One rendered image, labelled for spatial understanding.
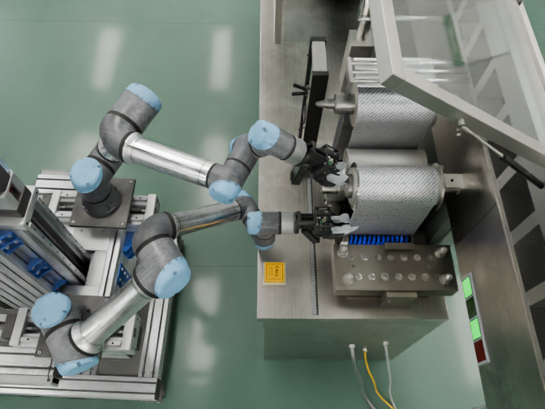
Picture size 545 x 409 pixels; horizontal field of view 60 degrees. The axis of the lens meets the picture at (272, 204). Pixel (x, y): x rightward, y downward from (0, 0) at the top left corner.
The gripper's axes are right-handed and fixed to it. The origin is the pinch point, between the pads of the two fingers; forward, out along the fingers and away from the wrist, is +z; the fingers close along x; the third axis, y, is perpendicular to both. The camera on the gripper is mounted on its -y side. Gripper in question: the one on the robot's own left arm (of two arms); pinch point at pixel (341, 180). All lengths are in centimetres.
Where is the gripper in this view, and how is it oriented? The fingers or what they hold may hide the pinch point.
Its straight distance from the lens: 146.9
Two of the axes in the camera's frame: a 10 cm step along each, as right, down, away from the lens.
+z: 7.5, 3.1, 5.9
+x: 0.0, -8.8, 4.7
